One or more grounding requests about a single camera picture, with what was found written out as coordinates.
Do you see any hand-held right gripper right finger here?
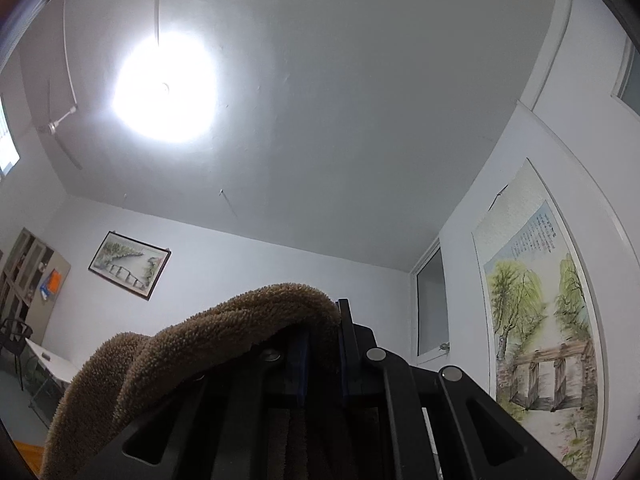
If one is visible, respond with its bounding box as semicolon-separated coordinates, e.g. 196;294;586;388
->
337;299;576;480

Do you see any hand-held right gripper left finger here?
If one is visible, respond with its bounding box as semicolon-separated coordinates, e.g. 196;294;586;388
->
75;331;311;480

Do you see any brown fleece garment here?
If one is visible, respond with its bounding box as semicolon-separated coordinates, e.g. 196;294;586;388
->
40;282;351;480

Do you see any white door with glass pane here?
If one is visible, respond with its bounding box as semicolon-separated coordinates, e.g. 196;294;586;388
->
410;239;451;367

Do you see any framed landscape painting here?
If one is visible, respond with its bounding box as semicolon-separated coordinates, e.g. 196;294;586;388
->
88;231;172;302

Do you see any hanging scroll painting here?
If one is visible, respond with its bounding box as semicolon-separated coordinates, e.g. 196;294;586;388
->
471;157;608;480

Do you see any white side table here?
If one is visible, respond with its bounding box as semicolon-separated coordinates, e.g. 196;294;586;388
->
25;337;81;386

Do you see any orange and blue packet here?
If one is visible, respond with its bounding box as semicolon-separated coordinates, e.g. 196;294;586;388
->
40;269;63;301

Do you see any grey glass-door cabinet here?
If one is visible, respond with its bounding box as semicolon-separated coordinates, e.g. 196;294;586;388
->
0;227;72;356

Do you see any black chair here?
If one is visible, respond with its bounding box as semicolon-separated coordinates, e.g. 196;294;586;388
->
0;317;34;391

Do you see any ceiling light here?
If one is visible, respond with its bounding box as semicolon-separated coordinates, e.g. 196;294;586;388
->
111;31;219;143

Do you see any ceiling fan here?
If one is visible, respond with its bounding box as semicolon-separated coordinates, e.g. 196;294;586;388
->
35;75;83;171

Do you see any transom window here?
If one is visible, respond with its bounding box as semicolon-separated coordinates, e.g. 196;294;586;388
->
611;37;640;117

